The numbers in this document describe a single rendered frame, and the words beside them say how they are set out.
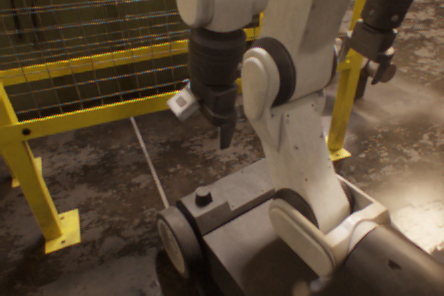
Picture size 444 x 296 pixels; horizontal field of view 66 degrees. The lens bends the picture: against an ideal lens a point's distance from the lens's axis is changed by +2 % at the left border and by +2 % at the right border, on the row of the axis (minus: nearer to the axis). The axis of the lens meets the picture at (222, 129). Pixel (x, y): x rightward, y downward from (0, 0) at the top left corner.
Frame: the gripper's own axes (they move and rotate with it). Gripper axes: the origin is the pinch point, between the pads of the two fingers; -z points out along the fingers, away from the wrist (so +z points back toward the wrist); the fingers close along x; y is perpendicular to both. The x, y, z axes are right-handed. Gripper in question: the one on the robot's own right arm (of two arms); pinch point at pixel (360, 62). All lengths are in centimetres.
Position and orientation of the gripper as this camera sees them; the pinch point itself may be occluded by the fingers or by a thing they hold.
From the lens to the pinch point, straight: 92.1
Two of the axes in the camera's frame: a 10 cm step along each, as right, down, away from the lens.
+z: 0.9, -7.2, -6.9
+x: -5.5, -6.1, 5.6
